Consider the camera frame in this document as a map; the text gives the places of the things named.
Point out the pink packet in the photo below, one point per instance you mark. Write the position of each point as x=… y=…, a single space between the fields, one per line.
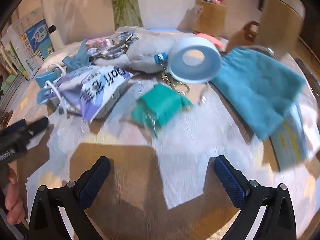
x=96 y=44

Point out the purple white snack bag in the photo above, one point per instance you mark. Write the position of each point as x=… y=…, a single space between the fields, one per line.
x=100 y=92

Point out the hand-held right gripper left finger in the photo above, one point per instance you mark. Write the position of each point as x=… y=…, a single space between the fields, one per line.
x=93 y=187

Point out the person's left hand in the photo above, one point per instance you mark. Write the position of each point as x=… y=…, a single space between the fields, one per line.
x=13 y=200

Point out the blue mesh cloth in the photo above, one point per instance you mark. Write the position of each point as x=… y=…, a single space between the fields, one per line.
x=78 y=56

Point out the tan pen holder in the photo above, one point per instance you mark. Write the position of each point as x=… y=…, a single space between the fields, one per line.
x=210 y=20

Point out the small blue paper bag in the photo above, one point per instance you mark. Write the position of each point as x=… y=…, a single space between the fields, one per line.
x=50 y=77

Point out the grey cloth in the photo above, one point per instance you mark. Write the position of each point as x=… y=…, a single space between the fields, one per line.
x=147 y=52

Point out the blue patterned packet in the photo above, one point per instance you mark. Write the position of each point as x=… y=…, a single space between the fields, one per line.
x=120 y=43

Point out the pink soft block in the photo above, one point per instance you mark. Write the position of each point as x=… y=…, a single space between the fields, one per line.
x=212 y=40

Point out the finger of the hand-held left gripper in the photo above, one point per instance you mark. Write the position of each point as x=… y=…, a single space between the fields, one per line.
x=37 y=126

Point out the light blue tissue pack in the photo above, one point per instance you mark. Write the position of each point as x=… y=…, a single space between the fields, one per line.
x=290 y=142

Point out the teal fluffy towel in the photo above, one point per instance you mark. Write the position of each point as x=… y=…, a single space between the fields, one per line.
x=257 y=92

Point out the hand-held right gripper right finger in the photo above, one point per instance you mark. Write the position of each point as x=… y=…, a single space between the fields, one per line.
x=230 y=180

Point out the light blue round bowl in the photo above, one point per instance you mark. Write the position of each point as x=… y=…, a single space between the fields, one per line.
x=200 y=71

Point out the green glass vase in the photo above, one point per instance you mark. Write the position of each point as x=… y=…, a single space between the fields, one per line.
x=126 y=5

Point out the green cloth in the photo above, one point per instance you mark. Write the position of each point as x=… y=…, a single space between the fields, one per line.
x=160 y=106

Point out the row of books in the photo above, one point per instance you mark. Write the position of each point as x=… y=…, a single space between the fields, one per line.
x=10 y=65

